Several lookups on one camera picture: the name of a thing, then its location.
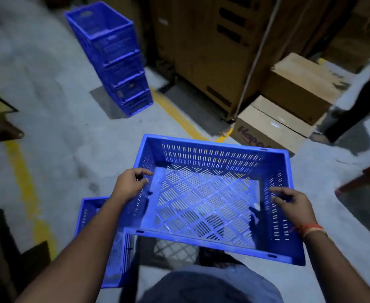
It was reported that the person's left hand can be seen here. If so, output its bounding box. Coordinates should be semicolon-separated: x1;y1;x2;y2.
110;168;154;204

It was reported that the person's right hand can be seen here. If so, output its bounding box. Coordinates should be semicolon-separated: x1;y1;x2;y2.
268;186;319;233

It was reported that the blue perforated plastic crate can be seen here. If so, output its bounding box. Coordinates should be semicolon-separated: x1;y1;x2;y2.
112;89;154;117
64;1;135;65
95;50;143;83
74;196;135;289
104;71;148;100
119;134;306;267

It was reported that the person's left forearm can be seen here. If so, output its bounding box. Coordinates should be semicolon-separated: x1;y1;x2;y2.
14;195;132;303

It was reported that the person's right forearm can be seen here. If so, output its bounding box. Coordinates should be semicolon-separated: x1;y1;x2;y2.
301;228;370;303

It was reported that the orange thread wristband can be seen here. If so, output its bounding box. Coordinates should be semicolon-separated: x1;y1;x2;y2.
290;223;326;239

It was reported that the cardboard box with purple print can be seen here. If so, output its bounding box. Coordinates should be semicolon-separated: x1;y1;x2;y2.
229;95;315;157

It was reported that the red object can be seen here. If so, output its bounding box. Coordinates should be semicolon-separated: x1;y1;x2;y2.
334;158;370;197

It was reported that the plain brown cardboard box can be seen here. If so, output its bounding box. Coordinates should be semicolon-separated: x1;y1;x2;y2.
261;52;344;125

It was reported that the person's grey shirt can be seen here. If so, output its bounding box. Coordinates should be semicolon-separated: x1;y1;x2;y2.
139;264;284;303

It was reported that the tall large cardboard box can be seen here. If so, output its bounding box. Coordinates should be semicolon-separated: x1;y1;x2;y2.
150;0;302;121

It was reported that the dark wooden pallet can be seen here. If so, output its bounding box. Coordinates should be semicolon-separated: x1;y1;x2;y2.
0;208;52;303

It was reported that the stack of brown cardboard boxes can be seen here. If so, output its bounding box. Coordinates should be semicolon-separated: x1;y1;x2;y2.
321;0;370;73

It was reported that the white packing strap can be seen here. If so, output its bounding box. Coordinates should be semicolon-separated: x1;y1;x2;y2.
234;0;283;121

